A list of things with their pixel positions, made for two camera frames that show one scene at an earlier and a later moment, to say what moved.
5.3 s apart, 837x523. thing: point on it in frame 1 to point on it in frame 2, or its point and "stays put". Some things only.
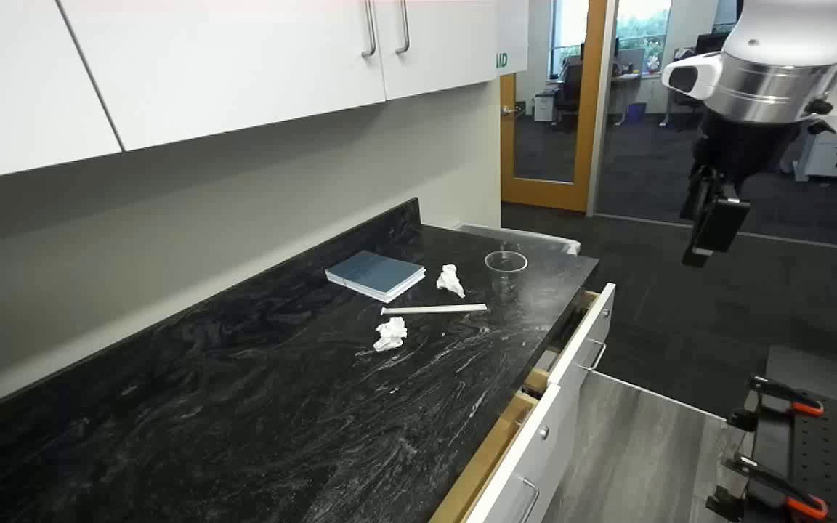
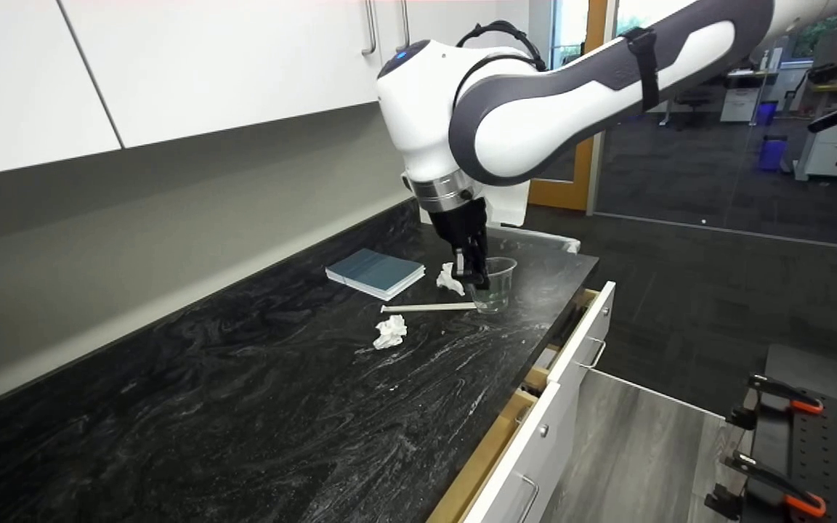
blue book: (379, 278) stays put
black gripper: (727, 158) to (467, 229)
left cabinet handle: (371, 18) stays put
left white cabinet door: (21, 91) stays put
